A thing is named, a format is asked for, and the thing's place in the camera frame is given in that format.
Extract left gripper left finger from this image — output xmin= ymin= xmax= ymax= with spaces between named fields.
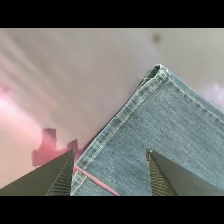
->
xmin=0 ymin=148 xmax=76 ymax=197

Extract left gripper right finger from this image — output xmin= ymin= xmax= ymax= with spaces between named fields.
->
xmin=146 ymin=149 xmax=224 ymax=197

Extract blue jeans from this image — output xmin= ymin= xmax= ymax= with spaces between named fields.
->
xmin=69 ymin=63 xmax=224 ymax=197

